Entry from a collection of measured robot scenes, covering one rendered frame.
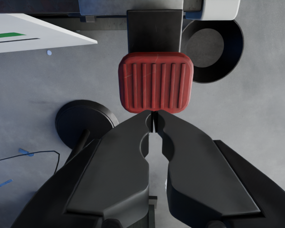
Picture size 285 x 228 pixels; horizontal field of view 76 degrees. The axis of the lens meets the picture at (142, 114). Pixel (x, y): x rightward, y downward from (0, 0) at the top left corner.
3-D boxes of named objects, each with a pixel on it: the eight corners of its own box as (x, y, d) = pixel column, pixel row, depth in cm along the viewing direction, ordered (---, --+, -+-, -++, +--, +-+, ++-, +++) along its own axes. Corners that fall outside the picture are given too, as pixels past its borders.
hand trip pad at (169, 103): (182, 42, 22) (197, 54, 16) (178, 89, 25) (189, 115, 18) (125, 43, 22) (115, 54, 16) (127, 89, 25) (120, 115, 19)
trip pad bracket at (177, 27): (167, 11, 35) (186, 6, 18) (164, 62, 40) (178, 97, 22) (135, 11, 35) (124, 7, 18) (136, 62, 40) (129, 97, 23)
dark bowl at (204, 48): (244, 12, 80) (252, 12, 74) (229, 79, 94) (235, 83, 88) (175, 13, 81) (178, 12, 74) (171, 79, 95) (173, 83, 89)
